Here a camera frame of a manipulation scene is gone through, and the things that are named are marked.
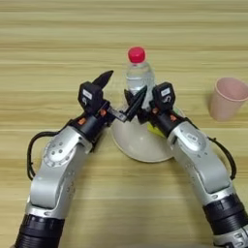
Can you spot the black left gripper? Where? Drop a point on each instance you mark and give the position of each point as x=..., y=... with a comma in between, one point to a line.
x=92, y=126

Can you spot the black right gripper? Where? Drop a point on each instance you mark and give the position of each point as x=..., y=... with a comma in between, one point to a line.
x=166, y=122

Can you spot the clear red-capped water bottle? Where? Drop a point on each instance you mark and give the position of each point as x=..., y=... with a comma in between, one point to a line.
x=139, y=74

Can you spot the pink plastic cup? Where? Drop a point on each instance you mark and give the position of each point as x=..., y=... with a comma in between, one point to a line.
x=226, y=103

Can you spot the right gripper labelled black box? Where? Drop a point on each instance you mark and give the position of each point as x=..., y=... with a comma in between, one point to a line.
x=164, y=96

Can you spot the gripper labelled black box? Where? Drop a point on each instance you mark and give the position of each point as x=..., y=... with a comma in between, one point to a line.
x=164, y=96
x=90, y=97

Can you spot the cream round plate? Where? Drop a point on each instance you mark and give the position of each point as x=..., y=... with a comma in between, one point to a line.
x=139, y=145

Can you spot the left gripper labelled black box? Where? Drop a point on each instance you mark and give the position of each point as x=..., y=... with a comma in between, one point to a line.
x=90, y=97

